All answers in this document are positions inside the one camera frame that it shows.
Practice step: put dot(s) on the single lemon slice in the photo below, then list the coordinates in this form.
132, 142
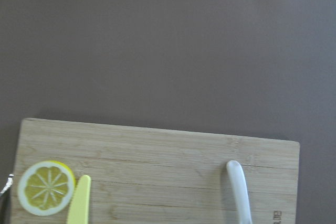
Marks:
46, 188

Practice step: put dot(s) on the yellow plastic knife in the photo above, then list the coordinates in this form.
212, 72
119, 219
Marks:
79, 206

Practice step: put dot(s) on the bamboo cutting board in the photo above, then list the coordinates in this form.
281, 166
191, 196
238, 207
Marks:
143, 175

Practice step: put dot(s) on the white ceramic spoon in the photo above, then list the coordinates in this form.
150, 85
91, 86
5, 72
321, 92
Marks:
239, 188

